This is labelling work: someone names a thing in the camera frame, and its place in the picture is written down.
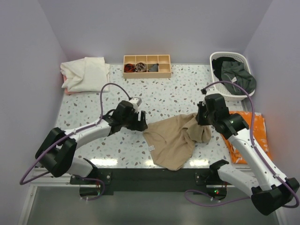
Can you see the dark green t-shirt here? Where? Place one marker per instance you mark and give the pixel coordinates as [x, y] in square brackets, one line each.
[235, 72]

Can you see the pink folded t-shirt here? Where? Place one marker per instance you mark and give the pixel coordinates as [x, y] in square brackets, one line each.
[66, 91]

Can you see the white plastic laundry basket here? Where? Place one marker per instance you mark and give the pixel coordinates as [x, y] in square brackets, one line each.
[229, 91]

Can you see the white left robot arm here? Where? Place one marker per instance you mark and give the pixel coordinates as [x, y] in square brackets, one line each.
[57, 152]

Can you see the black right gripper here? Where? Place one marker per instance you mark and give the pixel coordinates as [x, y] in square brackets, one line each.
[202, 116]

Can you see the wooden compartment organizer box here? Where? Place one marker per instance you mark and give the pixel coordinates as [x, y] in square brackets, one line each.
[164, 70]

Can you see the brown patterned rolled sock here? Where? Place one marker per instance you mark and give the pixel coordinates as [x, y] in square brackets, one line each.
[140, 67]

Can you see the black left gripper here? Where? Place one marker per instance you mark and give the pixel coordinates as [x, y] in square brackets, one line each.
[138, 120]

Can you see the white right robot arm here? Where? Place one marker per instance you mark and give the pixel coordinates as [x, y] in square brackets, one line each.
[269, 189]

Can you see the grey rolled sock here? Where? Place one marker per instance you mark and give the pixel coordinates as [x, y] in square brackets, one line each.
[153, 68]

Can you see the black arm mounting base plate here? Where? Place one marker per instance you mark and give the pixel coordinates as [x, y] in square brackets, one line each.
[111, 180]

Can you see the cream folded t-shirt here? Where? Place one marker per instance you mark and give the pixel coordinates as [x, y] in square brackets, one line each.
[88, 74]

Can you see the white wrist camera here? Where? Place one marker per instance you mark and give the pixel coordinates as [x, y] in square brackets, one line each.
[210, 91]
[136, 102]

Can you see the beige t-shirt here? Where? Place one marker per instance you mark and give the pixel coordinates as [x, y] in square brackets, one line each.
[172, 141]

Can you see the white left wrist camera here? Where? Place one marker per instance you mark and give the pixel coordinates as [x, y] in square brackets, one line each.
[136, 102]

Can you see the orange black rolled sock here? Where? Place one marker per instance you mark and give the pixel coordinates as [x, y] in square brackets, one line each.
[129, 68]

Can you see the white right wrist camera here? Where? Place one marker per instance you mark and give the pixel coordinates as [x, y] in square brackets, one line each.
[210, 91]

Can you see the black garment in basket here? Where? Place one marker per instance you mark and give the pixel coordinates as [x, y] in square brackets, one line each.
[217, 65]

